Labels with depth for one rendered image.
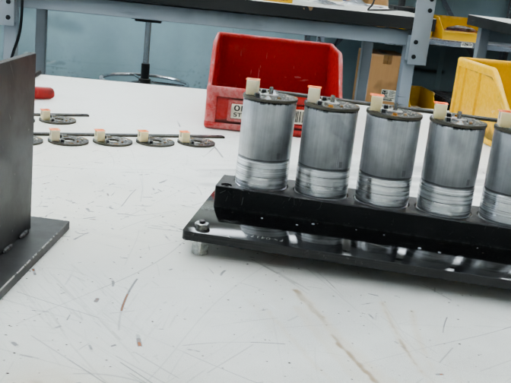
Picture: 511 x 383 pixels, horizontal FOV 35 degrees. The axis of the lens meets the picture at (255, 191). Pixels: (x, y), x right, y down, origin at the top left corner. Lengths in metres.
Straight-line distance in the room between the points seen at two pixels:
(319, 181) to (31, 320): 0.15
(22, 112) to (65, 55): 4.45
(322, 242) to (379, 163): 0.05
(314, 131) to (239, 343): 0.12
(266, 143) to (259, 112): 0.01
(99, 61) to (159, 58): 0.33
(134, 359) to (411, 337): 0.10
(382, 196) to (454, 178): 0.03
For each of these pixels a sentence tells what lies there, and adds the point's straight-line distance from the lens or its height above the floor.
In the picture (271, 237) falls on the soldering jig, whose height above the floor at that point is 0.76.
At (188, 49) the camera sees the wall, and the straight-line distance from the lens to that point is 4.73.
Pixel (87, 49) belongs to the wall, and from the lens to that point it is 4.76.
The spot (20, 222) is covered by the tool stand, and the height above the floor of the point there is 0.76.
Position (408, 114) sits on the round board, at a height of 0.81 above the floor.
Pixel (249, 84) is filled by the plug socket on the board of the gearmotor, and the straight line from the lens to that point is 0.37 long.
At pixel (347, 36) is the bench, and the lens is 2.71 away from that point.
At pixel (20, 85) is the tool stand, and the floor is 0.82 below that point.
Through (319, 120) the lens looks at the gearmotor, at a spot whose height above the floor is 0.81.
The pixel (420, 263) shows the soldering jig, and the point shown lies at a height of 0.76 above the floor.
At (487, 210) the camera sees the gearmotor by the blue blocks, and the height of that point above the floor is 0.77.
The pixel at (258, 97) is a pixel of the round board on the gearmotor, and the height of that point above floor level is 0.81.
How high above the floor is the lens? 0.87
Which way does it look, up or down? 16 degrees down
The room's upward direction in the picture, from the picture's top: 6 degrees clockwise
